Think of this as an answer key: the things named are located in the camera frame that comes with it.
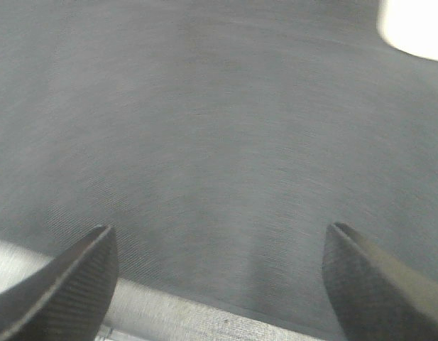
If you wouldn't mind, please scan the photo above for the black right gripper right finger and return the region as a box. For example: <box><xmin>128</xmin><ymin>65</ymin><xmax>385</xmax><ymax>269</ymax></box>
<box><xmin>322</xmin><ymin>223</ymin><xmax>438</xmax><ymax>340</ymax></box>

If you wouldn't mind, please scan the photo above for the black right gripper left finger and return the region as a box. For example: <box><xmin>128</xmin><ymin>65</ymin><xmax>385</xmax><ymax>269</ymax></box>
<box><xmin>0</xmin><ymin>226</ymin><xmax>119</xmax><ymax>340</ymax></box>

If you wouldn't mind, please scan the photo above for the black table mat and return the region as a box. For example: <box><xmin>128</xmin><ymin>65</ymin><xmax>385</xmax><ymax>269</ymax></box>
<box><xmin>0</xmin><ymin>1</ymin><xmax>438</xmax><ymax>340</ymax></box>

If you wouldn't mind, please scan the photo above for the white box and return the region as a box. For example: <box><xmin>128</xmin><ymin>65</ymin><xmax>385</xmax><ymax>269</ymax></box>
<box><xmin>376</xmin><ymin>0</ymin><xmax>438</xmax><ymax>62</ymax></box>

